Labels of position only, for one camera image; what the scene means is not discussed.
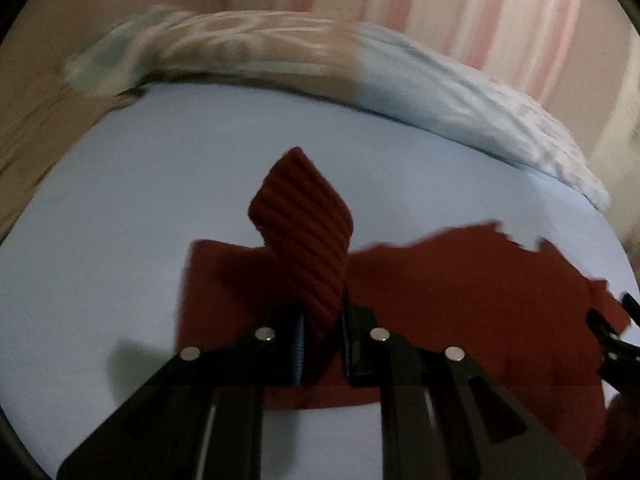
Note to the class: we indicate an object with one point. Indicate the light blue bed sheet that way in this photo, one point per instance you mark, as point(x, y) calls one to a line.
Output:
point(90, 274)

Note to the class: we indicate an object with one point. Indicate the dark red knitted sweater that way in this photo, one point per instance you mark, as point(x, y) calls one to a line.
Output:
point(520, 313)

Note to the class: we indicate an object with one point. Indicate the patterned blue beige pillow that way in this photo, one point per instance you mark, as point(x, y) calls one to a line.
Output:
point(356, 64)

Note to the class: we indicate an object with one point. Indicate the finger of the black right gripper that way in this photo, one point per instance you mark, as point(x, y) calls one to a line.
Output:
point(620, 359)
point(631, 306)

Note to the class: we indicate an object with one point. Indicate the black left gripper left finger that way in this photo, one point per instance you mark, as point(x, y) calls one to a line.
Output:
point(199, 416)

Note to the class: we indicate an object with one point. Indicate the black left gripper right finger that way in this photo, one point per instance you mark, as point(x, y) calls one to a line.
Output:
point(442, 416)

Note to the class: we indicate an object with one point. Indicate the pink striped curtain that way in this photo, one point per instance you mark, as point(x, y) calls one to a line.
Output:
point(522, 42)

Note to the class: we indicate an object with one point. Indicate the beige padded headboard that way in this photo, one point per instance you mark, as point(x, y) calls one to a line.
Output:
point(41, 116)

